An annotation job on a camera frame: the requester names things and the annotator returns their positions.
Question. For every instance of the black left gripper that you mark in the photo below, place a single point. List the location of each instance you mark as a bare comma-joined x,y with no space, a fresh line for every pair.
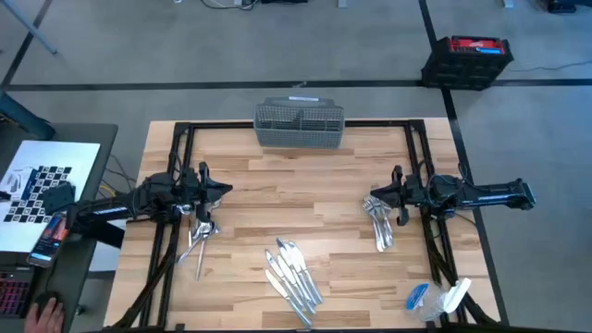
194,190

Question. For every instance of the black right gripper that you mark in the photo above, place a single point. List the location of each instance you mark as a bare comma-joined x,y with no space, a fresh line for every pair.
416,192

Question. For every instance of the silver fork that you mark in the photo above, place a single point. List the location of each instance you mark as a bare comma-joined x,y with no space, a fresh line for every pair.
383,231
387,238
392,240
378,245

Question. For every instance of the silver spoon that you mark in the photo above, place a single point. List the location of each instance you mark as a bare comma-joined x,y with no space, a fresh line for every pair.
199,229
213,229
201,263
189,250

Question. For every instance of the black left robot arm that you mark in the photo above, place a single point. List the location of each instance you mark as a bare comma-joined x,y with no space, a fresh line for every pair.
139,199

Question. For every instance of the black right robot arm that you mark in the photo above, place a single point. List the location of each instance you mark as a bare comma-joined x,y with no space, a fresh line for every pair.
490,194

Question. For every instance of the grey plastic cutlery basket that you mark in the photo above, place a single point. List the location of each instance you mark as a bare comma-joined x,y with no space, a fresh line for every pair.
296,136

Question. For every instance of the crumpled plastic bag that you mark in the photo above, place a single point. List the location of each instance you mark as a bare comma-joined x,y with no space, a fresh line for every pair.
418,296

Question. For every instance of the white plastic piece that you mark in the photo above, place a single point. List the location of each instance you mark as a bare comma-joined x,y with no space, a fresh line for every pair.
458,291

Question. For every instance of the white box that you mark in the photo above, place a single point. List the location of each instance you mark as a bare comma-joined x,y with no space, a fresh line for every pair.
106,259

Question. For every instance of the black and red tool crate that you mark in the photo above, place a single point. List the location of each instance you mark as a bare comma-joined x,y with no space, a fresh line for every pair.
467,65

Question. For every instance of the white calibration checkerboard board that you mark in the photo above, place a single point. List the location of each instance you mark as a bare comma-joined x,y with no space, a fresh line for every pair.
69,155

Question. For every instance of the black square pad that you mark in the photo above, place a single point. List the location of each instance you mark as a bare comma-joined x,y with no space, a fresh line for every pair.
57,199

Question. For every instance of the dark grey side desk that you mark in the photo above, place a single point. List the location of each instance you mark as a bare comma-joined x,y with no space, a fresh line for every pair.
76,277

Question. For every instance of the smartphone with lit screen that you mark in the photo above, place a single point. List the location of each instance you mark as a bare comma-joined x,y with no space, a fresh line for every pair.
46,242

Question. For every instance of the black computer case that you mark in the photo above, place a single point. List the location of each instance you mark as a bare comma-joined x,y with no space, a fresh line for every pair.
284,2

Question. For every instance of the black computer mouse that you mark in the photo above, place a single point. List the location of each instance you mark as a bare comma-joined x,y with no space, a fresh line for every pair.
46,298

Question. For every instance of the dark blue furniture leg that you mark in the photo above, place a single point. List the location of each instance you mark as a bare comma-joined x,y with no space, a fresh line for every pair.
23,118

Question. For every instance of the person's hand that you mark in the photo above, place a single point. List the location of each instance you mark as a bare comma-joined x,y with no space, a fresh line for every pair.
46,321

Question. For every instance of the backlit keyboard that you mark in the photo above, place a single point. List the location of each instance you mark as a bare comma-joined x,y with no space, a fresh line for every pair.
14,293

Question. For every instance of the grey metal pole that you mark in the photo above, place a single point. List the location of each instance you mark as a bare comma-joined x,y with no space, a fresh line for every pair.
32,30

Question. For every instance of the black floor device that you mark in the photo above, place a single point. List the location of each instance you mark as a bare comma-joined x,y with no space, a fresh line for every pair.
562,6

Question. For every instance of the black aluminium table frame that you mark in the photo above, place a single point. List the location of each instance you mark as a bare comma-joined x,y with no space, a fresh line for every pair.
222,124

